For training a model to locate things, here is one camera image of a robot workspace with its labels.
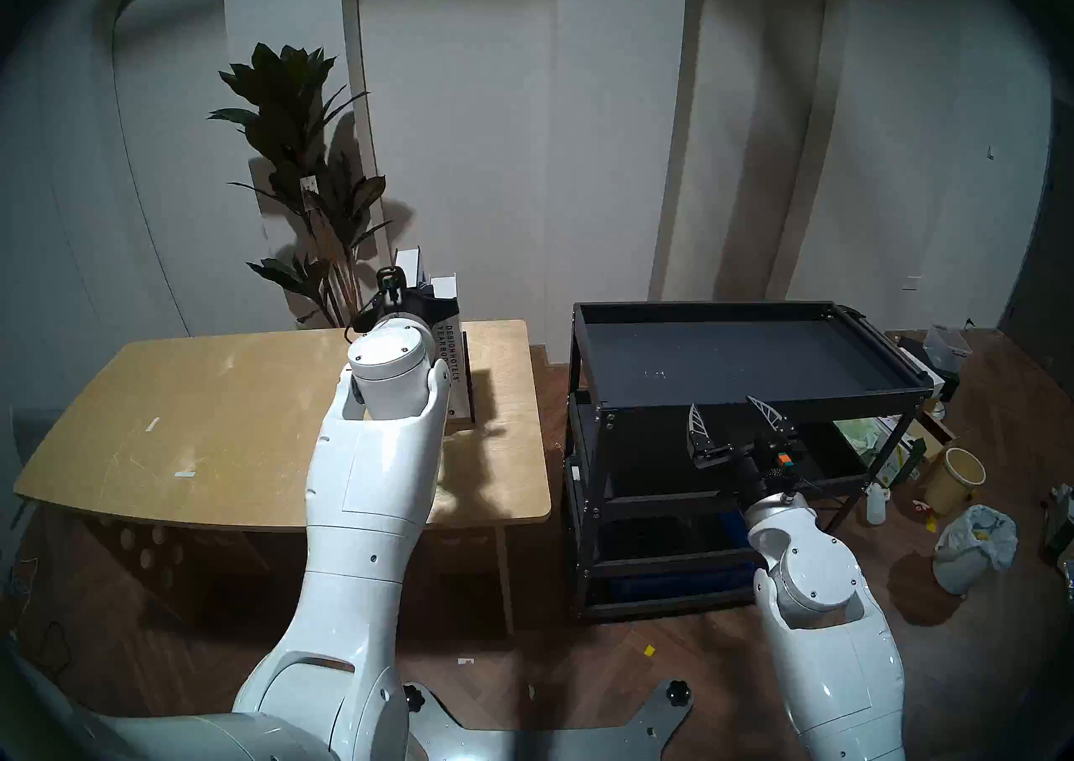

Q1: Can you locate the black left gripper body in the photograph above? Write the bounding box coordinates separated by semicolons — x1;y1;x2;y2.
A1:
400;282;461;325

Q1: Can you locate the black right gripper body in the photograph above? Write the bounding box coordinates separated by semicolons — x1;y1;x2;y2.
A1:
688;435;811;505

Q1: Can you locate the black three-shelf utility cart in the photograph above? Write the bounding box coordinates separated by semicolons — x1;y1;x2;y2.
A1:
566;300;936;622

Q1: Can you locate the white Design Hotels yearbook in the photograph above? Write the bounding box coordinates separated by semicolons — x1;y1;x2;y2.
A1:
430;273;472;435

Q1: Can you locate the green white plastic bag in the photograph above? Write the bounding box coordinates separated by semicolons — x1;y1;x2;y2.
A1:
835;417;894;467

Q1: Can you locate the open cardboard box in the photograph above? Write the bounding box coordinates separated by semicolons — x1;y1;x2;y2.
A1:
902;415;957;483

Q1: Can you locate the white box beside cart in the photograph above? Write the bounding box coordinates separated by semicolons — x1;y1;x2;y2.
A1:
899;338;947;401

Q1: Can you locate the clear plastic storage box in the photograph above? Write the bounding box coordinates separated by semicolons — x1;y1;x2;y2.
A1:
923;326;972;373

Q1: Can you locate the pale yellow bucket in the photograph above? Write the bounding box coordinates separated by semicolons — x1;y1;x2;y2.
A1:
923;447;987;517

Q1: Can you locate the tall dark green plant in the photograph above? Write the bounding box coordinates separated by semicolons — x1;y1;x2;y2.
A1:
208;44;394;328

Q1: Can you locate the white trash bag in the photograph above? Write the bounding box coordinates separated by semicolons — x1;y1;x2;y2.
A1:
933;504;1019;597

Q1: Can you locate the light wooden table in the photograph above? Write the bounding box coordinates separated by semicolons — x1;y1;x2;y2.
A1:
13;319;553;634

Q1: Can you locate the dark green carton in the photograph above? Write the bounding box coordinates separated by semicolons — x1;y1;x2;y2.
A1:
1045;484;1074;563

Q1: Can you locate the dark grey door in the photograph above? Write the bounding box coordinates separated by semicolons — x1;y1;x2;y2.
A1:
998;96;1074;366

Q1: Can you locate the grey metal robot base plate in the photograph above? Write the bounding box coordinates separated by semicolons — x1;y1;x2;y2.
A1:
403;680;696;761

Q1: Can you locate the black floor cable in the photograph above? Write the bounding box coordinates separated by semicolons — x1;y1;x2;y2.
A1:
8;558;78;685

